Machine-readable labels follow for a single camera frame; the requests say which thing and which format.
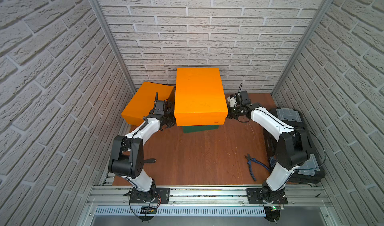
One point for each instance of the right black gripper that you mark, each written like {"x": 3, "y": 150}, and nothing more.
{"x": 235, "y": 118}

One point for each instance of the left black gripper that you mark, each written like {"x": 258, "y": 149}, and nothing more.
{"x": 167, "y": 118}

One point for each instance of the orange shoebox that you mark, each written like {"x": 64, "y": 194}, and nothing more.
{"x": 143, "y": 101}
{"x": 200, "y": 98}

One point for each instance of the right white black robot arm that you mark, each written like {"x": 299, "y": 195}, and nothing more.
{"x": 292, "y": 144}

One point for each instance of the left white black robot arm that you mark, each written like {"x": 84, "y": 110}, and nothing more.
{"x": 127, "y": 155}

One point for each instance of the green shoebox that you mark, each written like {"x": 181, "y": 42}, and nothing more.
{"x": 194, "y": 129}

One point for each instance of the left corner aluminium profile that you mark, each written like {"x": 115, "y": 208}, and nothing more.
{"x": 112, "y": 41}

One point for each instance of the corner aluminium profile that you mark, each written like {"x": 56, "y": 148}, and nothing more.
{"x": 112, "y": 41}
{"x": 323, "y": 8}

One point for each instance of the right corner aluminium profile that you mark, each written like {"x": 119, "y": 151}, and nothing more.
{"x": 323, "y": 8}

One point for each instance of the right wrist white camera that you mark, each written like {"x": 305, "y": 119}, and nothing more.
{"x": 232, "y": 101}

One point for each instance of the black handled screwdriver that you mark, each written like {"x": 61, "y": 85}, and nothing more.
{"x": 149, "y": 161}

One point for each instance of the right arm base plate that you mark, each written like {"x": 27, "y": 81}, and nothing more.
{"x": 265, "y": 196}

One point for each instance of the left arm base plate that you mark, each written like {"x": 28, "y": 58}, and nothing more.
{"x": 161, "y": 195}

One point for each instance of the aluminium front rail frame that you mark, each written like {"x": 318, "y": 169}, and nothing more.
{"x": 204, "y": 201}

